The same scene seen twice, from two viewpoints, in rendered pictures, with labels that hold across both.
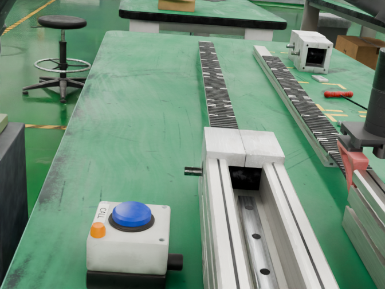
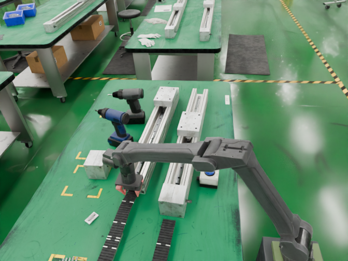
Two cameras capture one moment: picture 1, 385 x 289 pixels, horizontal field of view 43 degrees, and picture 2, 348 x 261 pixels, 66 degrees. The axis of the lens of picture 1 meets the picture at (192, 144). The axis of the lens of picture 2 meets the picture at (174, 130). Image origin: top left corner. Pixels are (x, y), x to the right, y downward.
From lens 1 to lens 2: 1.42 m
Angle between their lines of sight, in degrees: 118
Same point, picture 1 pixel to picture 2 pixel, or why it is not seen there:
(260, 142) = (167, 191)
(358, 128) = (137, 180)
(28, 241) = (235, 191)
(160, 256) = not seen: hidden behind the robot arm
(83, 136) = not seen: outside the picture
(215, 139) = (182, 193)
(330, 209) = (142, 202)
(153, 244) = not seen: hidden behind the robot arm
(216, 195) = (189, 169)
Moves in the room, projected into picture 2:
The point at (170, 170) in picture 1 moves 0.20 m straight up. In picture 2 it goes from (192, 231) to (191, 199)
